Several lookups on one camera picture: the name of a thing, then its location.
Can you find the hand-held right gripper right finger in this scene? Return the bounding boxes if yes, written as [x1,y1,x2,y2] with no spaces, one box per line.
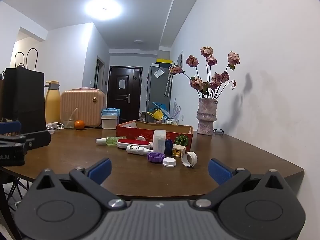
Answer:
[194,158,292,208]

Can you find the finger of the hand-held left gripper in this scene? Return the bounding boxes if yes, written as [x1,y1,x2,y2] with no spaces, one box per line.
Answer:
[0,120,22,134]
[0,130,52,152]

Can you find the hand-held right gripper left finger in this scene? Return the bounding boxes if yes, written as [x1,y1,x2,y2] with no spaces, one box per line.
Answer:
[28,158,127,208]

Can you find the white tape ring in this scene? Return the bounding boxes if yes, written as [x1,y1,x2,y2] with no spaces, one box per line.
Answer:
[181,152,198,168]

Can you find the white tube bottle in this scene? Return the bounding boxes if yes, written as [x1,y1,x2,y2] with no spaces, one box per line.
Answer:
[126,145,155,155]

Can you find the purple lid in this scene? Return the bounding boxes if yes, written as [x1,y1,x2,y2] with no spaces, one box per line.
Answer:
[147,152,165,165]

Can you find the red cardboard box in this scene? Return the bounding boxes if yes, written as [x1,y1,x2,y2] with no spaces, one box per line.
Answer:
[116,120,193,148]

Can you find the clear plastic container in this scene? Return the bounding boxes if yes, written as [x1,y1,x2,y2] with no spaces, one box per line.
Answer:
[153,129,167,154]

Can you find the black tripod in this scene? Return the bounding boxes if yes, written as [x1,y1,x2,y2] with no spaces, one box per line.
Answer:
[2,176,30,205]

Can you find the green spray bottle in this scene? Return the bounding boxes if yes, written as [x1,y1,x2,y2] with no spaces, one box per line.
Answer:
[96,136,127,145]

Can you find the clear glass cup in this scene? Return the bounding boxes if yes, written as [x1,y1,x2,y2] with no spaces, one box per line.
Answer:
[62,110,75,129]

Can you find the black paper bag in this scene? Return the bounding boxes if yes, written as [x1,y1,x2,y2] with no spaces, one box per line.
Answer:
[1,47,47,134]

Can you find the yellow thermos jug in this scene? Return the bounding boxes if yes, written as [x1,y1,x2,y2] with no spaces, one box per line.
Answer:
[44,81,61,125]

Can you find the red lint brush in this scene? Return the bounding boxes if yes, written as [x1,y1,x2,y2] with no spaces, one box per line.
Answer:
[116,139,153,150]

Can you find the clear stirring stick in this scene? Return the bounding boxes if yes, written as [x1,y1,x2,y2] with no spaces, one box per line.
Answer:
[67,107,78,125]

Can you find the cream square bottle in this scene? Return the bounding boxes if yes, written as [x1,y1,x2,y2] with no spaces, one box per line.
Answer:
[172,144,186,157]

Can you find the white waste bin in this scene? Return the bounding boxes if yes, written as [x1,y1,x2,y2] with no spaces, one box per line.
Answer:
[101,115,118,129]

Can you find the pink suitcase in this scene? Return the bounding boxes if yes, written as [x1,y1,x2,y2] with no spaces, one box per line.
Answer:
[60,87,106,128]

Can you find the pile of household clutter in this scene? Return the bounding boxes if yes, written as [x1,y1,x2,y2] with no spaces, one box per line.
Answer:
[161,116,179,125]

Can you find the dark brown door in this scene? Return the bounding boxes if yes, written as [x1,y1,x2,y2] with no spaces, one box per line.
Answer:
[107,66,143,122]

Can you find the yellow watering can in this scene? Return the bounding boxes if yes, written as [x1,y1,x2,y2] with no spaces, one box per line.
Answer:
[147,110,164,122]

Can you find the blue folding rack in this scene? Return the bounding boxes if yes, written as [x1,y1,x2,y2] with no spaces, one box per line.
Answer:
[152,102,170,112]

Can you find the dried pink roses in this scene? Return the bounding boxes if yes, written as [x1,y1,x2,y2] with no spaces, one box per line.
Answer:
[169,46,241,100]

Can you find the grey refrigerator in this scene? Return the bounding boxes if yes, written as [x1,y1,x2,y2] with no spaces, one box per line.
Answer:
[145,65,173,117]

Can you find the round ceiling lamp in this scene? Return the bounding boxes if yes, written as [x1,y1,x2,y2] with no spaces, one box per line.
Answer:
[84,0,123,22]

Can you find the white charger cable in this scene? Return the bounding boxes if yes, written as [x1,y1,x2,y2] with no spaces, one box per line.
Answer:
[46,122,66,130]

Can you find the purple wall decoration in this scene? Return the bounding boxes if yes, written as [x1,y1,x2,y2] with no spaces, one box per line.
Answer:
[172,98,182,118]

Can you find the side door frame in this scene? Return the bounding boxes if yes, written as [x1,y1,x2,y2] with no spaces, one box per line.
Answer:
[94,57,105,90]

